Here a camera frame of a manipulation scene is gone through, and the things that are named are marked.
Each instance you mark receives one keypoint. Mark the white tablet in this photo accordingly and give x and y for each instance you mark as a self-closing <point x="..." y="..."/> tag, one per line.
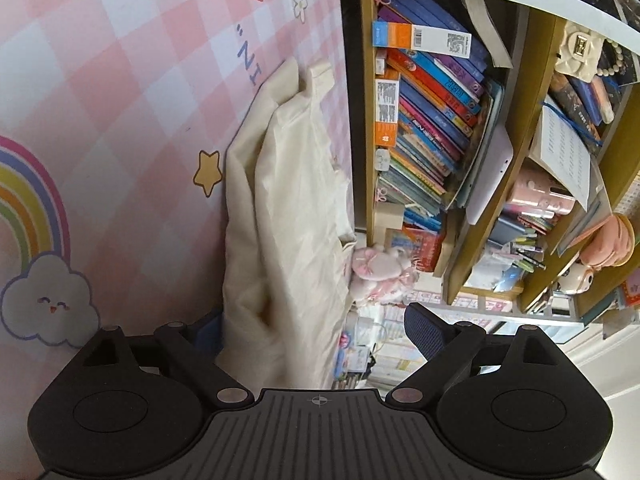
<point x="492" y="169"/>

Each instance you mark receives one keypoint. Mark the pink mug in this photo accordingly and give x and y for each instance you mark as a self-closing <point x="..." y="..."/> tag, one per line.
<point x="535" y="191"/>

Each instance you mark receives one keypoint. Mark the pink checkered tablecloth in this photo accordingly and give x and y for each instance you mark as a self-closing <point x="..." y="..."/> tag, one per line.
<point x="116" y="117"/>

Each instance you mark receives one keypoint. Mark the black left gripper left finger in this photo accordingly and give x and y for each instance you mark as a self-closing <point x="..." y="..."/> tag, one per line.
<point x="130" y="404"/>

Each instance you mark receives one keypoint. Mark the pink plush toy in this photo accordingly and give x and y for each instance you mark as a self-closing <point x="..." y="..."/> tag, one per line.
<point x="381" y="276"/>

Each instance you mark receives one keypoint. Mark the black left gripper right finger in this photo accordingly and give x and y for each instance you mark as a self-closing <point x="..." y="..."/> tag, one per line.
<point x="512" y="405"/>

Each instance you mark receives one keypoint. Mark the cream t-shirt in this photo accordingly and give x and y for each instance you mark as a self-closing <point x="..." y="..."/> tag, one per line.
<point x="289" y="237"/>

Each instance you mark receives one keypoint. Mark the white orange toothpaste box upright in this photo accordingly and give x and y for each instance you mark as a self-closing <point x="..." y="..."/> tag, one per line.
<point x="421" y="38"/>

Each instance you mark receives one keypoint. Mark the row of colourful books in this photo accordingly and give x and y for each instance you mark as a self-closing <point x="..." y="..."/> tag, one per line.
<point x="448" y="110"/>

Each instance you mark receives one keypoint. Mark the white orange box lying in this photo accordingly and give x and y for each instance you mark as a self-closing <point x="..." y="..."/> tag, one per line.
<point x="386" y="112"/>

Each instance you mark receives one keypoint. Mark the pink haired doll figure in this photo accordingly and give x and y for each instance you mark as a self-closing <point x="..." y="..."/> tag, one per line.
<point x="612" y="246"/>

